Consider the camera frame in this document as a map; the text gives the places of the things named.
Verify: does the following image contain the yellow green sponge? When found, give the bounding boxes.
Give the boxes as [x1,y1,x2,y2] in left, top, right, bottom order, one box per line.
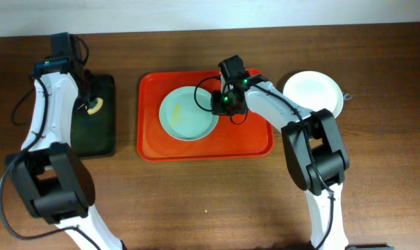
[87,97,103,115]

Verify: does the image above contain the white plate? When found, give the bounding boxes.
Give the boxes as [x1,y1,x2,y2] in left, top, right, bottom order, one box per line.
[283,71,344,118]

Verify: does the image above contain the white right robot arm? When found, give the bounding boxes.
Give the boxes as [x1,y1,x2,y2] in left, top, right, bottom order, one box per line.
[211,55,349,250]

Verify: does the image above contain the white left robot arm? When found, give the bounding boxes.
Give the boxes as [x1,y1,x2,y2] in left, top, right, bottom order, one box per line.
[1,33,125,249]

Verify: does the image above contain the red serving tray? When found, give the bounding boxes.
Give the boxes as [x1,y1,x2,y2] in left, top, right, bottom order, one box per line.
[136,69,274,162]

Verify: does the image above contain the black plastic tray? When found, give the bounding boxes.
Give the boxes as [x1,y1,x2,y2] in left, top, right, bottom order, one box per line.
[71,70,116,158]

